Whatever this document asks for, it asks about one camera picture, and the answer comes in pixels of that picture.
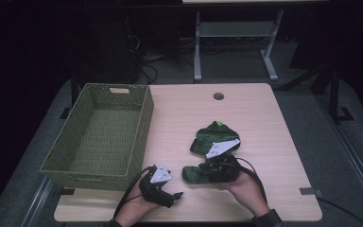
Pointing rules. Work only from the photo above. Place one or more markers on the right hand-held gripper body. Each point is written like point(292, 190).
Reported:
point(223, 164)

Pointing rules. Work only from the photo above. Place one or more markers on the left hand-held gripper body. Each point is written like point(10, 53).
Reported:
point(157, 187)

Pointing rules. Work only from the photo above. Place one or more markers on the green fuzzy sock with tag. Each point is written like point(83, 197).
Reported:
point(211, 137)

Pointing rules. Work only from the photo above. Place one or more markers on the green woven basket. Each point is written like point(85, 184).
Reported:
point(107, 132)

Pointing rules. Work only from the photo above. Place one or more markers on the person's left hand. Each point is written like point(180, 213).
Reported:
point(135, 205)

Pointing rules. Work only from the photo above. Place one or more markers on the grey tape strip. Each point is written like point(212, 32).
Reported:
point(308, 191)

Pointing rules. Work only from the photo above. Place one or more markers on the black metal stand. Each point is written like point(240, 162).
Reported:
point(334, 94)

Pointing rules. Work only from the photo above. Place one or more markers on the grey metal stand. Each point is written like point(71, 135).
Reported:
point(233, 29)

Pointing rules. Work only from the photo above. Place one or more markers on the aluminium floor rail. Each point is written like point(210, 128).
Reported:
point(356, 160)
point(36, 201)

